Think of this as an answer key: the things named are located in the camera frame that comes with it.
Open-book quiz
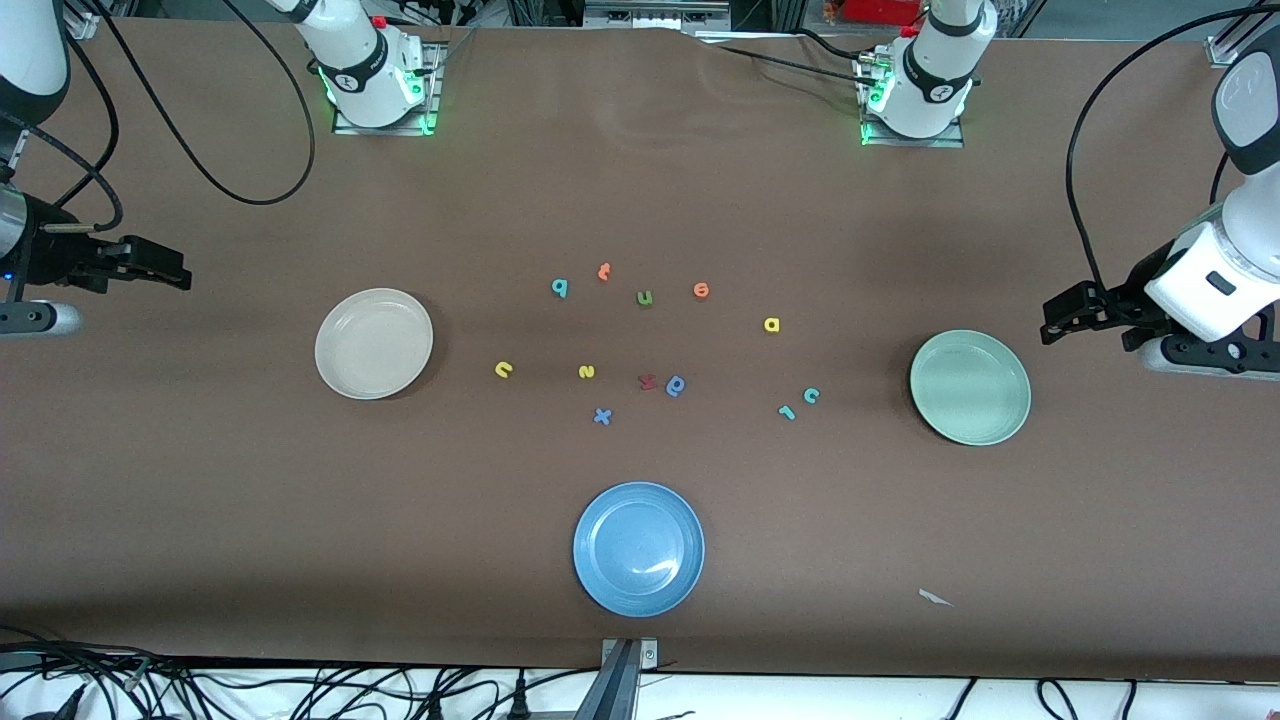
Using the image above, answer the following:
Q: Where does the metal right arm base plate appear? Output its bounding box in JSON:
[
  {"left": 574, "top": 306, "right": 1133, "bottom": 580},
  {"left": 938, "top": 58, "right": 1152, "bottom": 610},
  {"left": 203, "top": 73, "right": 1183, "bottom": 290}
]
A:
[{"left": 332, "top": 44, "right": 442, "bottom": 136}]

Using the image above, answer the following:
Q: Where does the grey metal equipment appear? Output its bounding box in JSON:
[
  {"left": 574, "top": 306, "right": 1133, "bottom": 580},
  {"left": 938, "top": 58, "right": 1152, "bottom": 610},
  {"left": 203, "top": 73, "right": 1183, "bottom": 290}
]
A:
[{"left": 583, "top": 0, "right": 733, "bottom": 33}]

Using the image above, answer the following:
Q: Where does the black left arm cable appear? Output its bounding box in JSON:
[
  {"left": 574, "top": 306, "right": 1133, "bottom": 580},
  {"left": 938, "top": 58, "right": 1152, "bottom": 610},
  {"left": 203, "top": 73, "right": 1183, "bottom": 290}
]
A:
[{"left": 1064, "top": 0, "right": 1271, "bottom": 296}]

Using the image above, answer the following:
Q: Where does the looped black floor cable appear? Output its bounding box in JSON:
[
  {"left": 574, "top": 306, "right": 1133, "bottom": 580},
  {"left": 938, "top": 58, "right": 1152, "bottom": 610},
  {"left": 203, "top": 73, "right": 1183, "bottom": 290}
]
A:
[{"left": 1036, "top": 678, "right": 1083, "bottom": 720}]

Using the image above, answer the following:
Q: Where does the blue plate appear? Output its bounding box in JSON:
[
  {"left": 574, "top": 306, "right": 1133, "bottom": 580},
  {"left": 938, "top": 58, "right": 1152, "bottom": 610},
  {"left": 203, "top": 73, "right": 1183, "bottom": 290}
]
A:
[{"left": 572, "top": 481, "right": 706, "bottom": 618}]

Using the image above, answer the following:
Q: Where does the green plate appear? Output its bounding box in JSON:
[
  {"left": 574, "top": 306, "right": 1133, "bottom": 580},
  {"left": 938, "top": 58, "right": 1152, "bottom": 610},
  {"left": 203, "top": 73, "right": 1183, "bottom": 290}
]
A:
[{"left": 909, "top": 329, "right": 1032, "bottom": 447}]

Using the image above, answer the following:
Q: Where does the aluminium camera mount profile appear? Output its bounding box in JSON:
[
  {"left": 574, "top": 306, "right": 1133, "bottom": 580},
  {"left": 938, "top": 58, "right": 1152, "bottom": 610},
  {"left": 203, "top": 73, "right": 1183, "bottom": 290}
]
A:
[{"left": 573, "top": 638, "right": 661, "bottom": 720}]

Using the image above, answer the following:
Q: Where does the tangled black cable bundle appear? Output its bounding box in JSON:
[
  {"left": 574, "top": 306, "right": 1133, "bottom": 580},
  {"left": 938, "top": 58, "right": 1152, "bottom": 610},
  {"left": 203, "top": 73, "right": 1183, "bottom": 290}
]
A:
[{"left": 0, "top": 625, "right": 501, "bottom": 720}]

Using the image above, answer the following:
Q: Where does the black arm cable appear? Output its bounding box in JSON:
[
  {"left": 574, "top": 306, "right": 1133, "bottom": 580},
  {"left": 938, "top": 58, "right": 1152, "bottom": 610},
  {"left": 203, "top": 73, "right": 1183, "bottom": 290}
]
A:
[
  {"left": 0, "top": 0, "right": 318, "bottom": 233},
  {"left": 1064, "top": 0, "right": 1271, "bottom": 296}
]

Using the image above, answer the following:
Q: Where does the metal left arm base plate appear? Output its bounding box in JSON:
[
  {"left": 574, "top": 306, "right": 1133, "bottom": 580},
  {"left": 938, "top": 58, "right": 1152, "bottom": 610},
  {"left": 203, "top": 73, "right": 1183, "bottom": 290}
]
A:
[{"left": 858, "top": 55, "right": 967, "bottom": 149}]

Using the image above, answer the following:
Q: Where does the brown table cover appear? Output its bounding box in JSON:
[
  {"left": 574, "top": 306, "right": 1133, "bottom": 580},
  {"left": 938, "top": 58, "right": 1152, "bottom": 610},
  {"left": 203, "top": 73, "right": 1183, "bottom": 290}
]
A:
[{"left": 0, "top": 18, "right": 1280, "bottom": 683}]

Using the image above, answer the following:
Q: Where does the black base power cable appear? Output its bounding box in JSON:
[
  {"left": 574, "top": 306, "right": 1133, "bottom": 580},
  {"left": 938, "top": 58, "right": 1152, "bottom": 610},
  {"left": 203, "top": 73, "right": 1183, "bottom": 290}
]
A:
[{"left": 690, "top": 28, "right": 886, "bottom": 91}]

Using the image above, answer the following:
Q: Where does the beige brown plate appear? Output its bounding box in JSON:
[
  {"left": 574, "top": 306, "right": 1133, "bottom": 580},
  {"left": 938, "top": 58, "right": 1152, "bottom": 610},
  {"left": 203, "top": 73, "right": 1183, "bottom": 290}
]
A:
[{"left": 314, "top": 288, "right": 435, "bottom": 401}]

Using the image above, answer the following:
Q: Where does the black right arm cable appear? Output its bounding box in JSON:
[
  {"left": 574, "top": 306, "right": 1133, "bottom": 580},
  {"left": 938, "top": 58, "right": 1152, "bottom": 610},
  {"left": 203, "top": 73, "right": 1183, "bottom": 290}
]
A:
[{"left": 0, "top": 0, "right": 318, "bottom": 233}]

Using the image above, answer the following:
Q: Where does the red box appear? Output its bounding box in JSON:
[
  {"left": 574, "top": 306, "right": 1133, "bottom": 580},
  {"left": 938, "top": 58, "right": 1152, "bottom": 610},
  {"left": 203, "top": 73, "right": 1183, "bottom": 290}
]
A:
[{"left": 840, "top": 0, "right": 926, "bottom": 26}]

